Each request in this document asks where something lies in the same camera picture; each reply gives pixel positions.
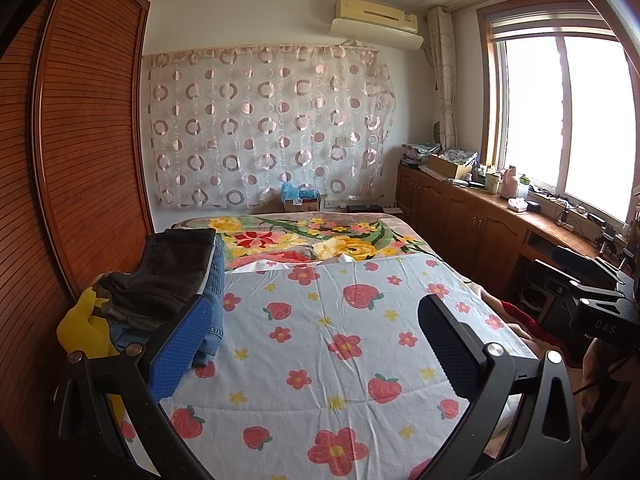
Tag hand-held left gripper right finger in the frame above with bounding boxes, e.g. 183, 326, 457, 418
415, 294, 582, 480

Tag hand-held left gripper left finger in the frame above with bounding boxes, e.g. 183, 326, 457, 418
47, 293, 218, 480

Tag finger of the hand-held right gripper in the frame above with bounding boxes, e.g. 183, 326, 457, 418
551, 246, 629, 283
531, 259, 623, 307

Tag black pants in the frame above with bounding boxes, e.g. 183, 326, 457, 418
97, 228, 217, 331

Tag small black tripod gadget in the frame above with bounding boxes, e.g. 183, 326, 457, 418
600, 225, 621, 256

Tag red knit cloth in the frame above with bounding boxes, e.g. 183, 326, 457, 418
495, 300, 553, 347

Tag blue jeans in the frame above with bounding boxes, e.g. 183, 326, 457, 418
110, 237, 226, 368

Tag yellow garment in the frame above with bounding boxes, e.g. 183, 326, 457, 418
56, 287, 123, 411

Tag pink bottle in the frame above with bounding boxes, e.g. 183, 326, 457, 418
501, 166, 521, 198

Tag long wooden cabinet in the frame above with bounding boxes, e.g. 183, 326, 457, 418
396, 162, 631, 311

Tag strawberry print bed sheet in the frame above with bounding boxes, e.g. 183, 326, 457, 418
117, 255, 541, 480

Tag window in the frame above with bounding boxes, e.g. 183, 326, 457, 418
477, 2, 640, 226

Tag open cardboard box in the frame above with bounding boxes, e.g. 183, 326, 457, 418
429, 147, 480, 180

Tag floral pillow cover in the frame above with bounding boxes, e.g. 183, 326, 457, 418
170, 212, 443, 273

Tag blue bag on box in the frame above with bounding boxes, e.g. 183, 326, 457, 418
281, 182, 321, 212

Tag beige window curtain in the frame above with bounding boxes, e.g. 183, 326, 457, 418
426, 6, 458, 153

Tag circle pattern sheer curtain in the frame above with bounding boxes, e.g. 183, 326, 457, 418
141, 42, 396, 208

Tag black cable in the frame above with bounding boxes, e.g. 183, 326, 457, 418
574, 369, 632, 397

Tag wall air conditioner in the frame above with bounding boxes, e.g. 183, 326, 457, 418
330, 0, 425, 51

